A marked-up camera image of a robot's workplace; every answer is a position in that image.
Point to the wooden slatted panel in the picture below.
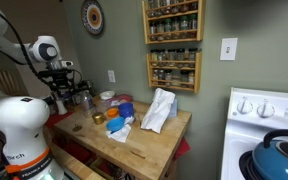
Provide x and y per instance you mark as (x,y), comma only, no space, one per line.
(7,81)

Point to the dark blue plastic cup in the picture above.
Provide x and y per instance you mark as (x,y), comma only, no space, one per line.
(126,110)

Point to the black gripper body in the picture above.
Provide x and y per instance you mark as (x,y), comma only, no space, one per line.
(65,85)

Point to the white light switch plate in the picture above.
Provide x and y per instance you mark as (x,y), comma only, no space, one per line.
(228,49)

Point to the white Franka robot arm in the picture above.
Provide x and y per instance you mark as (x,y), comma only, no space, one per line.
(20,126)

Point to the white ceramic bowl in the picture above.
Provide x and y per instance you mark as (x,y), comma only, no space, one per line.
(107,95)

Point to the small gold jar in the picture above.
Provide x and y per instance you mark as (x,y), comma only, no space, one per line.
(98,118)

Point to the red cloth mat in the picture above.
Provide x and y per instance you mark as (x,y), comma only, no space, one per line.
(59,118)

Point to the white wall outlet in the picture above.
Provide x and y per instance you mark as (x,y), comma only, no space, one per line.
(111,76)

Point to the orange plastic cup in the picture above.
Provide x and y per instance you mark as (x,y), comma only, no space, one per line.
(112,112)

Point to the clear plastic bottle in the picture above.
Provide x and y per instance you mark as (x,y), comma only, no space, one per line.
(87,105)

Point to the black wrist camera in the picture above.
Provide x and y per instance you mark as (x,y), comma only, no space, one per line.
(55,73)

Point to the black stove burner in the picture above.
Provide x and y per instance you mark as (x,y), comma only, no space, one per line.
(245,165)

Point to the short glass spice jar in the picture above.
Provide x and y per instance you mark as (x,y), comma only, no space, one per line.
(176,81)

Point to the black and white mug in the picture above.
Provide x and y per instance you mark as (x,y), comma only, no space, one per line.
(52,106)

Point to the dark blue bottle lid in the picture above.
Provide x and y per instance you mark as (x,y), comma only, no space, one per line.
(68,96)

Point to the decorative patterned wall plate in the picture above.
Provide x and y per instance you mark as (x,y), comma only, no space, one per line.
(92,16)

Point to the wooden spice rack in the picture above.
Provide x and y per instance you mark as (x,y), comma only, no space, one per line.
(200,20)
(197,73)

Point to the wooden butcher block table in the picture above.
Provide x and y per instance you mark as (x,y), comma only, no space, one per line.
(144,143)

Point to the light blue plastic bowl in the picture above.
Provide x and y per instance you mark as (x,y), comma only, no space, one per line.
(114,124)

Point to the red container lid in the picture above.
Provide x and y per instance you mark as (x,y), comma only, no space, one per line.
(122,99)

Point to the white stove knob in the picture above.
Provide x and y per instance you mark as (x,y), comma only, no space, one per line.
(244,106)
(265,108)

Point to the white cloth towel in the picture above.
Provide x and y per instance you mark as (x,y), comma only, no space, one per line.
(157,113)

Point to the red hanging towel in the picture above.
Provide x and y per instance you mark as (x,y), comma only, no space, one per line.
(183,148)

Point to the light blue cloth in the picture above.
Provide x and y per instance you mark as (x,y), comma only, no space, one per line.
(174,108)

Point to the white stove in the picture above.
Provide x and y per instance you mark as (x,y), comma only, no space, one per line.
(244,140)

